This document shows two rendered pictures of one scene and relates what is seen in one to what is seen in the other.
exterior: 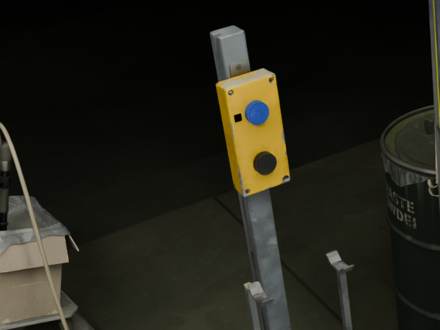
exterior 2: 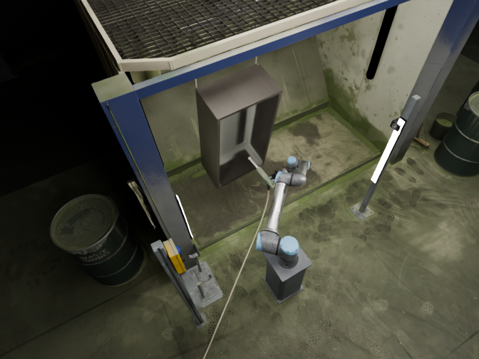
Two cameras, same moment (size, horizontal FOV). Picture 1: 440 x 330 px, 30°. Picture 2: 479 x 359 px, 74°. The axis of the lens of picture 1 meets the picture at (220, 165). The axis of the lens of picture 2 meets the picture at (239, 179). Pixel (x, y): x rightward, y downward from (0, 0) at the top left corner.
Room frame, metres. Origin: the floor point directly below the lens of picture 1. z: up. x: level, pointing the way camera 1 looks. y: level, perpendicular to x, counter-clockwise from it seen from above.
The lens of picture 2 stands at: (1.29, 0.80, 3.25)
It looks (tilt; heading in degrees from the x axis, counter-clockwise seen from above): 53 degrees down; 264
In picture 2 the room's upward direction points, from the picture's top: 5 degrees counter-clockwise
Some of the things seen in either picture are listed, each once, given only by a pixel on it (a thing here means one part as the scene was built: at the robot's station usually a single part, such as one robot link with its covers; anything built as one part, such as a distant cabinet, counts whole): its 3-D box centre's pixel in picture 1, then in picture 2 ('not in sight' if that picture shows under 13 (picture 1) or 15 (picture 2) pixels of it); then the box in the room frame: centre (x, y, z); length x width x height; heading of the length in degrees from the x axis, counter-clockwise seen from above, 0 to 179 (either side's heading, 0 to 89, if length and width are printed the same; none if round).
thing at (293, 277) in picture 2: not in sight; (284, 271); (0.82, -0.26, 0.32); 0.31 x 0.31 x 0.64; 19
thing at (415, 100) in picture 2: not in sight; (383, 166); (-0.29, -0.91, 0.82); 0.05 x 0.05 x 1.64; 19
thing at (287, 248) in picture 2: not in sight; (287, 248); (0.82, -0.27, 0.83); 0.17 x 0.15 x 0.18; 153
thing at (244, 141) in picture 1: (253, 133); (174, 256); (1.63, -0.08, 1.42); 0.12 x 0.06 x 0.26; 109
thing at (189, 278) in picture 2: not in sight; (201, 285); (1.55, -0.12, 0.78); 0.31 x 0.23 x 0.01; 109
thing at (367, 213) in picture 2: not in sight; (361, 210); (-0.29, -0.91, 0.01); 0.20 x 0.20 x 0.01; 19
